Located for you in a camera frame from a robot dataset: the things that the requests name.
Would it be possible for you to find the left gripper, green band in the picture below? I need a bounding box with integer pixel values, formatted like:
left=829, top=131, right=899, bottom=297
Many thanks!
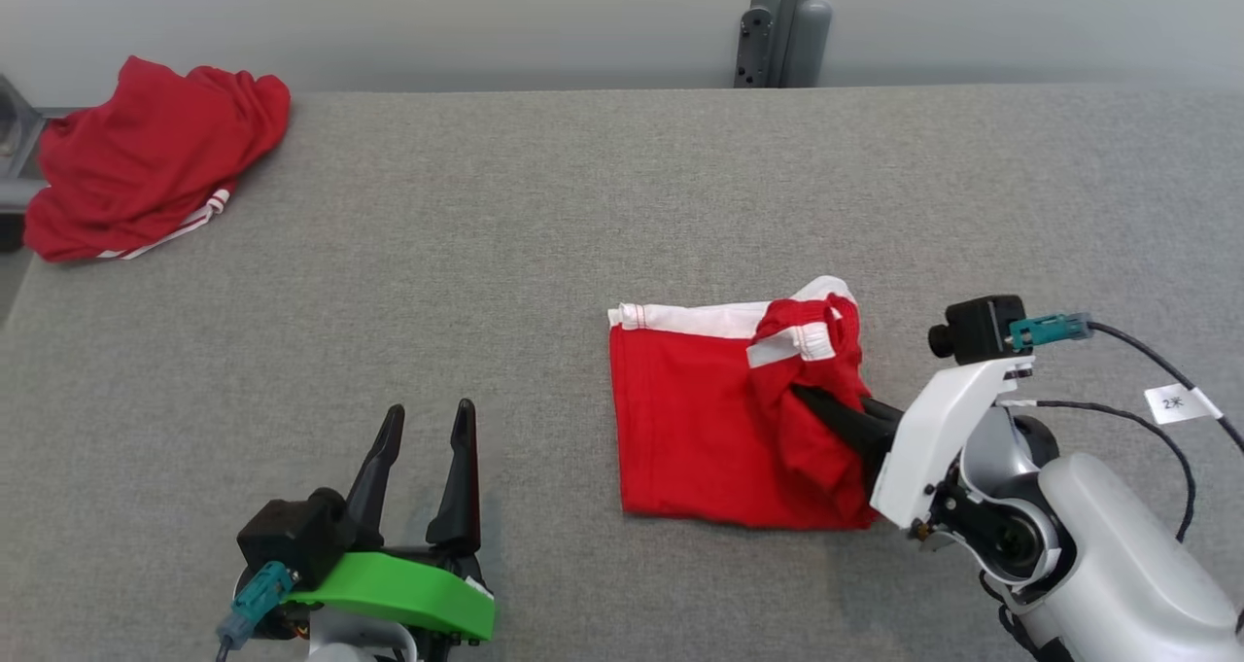
left=287, top=400, right=497, bottom=644

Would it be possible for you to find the right gripper, white band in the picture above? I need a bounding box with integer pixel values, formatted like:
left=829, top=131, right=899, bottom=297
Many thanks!
left=792, top=356, right=1036, bottom=546

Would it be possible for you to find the red and white basketball jersey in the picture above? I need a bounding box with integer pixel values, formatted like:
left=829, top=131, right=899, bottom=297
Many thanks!
left=607, top=275, right=881, bottom=532

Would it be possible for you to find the red shirt with white sleeves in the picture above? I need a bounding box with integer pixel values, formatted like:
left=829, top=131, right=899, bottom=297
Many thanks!
left=21, top=55, right=293, bottom=262

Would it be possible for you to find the left teal cable connector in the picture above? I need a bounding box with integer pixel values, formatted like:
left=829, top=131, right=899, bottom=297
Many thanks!
left=216, top=562, right=297, bottom=655

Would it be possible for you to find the teal cable connector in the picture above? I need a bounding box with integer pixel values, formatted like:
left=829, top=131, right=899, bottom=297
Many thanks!
left=1008, top=312, right=1094, bottom=352
left=216, top=562, right=297, bottom=655

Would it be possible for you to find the right teal cable connector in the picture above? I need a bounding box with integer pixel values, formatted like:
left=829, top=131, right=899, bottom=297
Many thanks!
left=1008, top=312, right=1094, bottom=352

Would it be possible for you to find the black camera cable with tag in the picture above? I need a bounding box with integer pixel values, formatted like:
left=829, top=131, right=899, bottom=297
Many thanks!
left=1087, top=320, right=1244, bottom=454

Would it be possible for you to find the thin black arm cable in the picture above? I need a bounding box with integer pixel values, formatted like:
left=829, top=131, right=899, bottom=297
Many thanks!
left=999, top=400, right=1198, bottom=544

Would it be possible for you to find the white cable label tag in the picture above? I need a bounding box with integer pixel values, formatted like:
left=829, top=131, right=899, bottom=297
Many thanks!
left=1145, top=382, right=1224, bottom=426

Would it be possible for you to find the grey metal post with bracket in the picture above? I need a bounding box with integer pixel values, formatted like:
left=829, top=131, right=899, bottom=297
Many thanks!
left=734, top=0, right=835, bottom=89

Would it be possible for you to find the grey metal cart frame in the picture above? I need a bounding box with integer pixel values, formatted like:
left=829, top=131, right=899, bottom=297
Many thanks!
left=0, top=74, right=74, bottom=255

